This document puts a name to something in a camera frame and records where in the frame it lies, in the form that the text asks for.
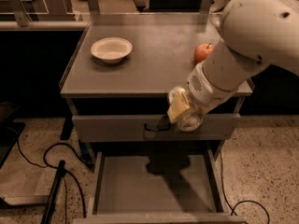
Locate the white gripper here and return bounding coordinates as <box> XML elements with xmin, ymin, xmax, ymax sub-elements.
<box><xmin>167</xmin><ymin>63</ymin><xmax>237</xmax><ymax>123</ymax></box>

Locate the silver 7up can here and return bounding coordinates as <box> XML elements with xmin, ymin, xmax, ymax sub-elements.
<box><xmin>168</xmin><ymin>86</ymin><xmax>203</xmax><ymax>132</ymax></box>

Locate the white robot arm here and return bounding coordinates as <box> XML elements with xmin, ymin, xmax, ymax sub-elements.
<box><xmin>167</xmin><ymin>0</ymin><xmax>299</xmax><ymax>131</ymax></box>

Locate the grey drawer cabinet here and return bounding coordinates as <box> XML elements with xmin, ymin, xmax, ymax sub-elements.
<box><xmin>59</xmin><ymin>12</ymin><xmax>255</xmax><ymax>224</ymax></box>

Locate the open middle drawer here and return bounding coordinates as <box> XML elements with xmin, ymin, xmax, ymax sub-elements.
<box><xmin>73</xmin><ymin>149</ymin><xmax>245</xmax><ymax>224</ymax></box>

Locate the closed top drawer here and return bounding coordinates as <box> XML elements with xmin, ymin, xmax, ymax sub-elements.
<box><xmin>72</xmin><ymin>114</ymin><xmax>240</xmax><ymax>143</ymax></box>

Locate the red apple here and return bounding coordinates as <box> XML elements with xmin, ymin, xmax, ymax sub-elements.
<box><xmin>193</xmin><ymin>43</ymin><xmax>214</xmax><ymax>63</ymax></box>

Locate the white bowl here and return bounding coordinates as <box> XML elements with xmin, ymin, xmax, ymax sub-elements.
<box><xmin>91</xmin><ymin>37</ymin><xmax>133</xmax><ymax>63</ymax></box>

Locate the dark object at left edge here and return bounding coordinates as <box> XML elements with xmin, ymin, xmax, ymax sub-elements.
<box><xmin>0</xmin><ymin>102</ymin><xmax>25</xmax><ymax>168</ymax></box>

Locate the black bar on floor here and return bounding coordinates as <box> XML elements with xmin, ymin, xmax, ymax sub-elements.
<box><xmin>40</xmin><ymin>161</ymin><xmax>65</xmax><ymax>224</ymax></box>

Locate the black drawer handle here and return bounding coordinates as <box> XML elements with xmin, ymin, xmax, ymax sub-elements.
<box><xmin>144</xmin><ymin>123</ymin><xmax>171</xmax><ymax>133</ymax></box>

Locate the black floor cable right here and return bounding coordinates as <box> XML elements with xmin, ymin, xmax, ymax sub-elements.
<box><xmin>220</xmin><ymin>151</ymin><xmax>271</xmax><ymax>224</ymax></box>

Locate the black floor cable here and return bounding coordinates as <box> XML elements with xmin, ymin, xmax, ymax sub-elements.
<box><xmin>6</xmin><ymin>125</ymin><xmax>95</xmax><ymax>218</ymax></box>
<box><xmin>220</xmin><ymin>151</ymin><xmax>271</xmax><ymax>224</ymax></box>

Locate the black floor cable left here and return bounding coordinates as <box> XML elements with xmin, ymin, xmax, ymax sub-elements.
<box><xmin>6</xmin><ymin>125</ymin><xmax>95</xmax><ymax>218</ymax></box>

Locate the white horizontal rail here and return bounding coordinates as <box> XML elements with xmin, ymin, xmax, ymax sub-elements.
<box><xmin>0</xmin><ymin>21</ymin><xmax>89</xmax><ymax>31</ymax></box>

